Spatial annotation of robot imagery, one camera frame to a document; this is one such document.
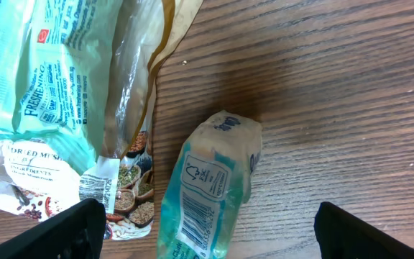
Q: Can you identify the teal snack packet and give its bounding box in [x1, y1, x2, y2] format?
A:
[0, 0, 121, 173]

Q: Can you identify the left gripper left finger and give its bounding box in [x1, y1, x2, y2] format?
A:
[0, 199, 106, 259]

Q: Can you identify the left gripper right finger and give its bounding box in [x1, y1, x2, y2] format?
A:
[314, 201, 414, 259]

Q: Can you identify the teal white tissue pack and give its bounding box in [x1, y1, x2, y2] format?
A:
[156, 111, 262, 259]

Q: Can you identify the brown white snack wrapper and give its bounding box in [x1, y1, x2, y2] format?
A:
[0, 0, 201, 240]

